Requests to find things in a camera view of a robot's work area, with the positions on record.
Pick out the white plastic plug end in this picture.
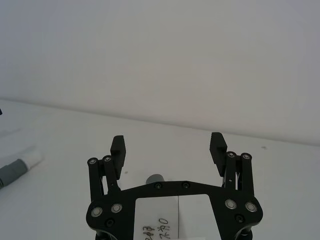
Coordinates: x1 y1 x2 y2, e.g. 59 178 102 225
18 147 44 171

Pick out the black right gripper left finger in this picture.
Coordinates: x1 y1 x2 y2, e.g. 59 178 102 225
86 135 127 202

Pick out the grey ribbed cable sleeve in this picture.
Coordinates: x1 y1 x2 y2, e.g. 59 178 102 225
0 157 28 191

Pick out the small grey cylinder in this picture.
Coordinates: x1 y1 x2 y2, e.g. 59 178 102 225
146 173 165 185

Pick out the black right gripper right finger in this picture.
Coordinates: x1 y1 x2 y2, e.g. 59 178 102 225
209 132 256 199

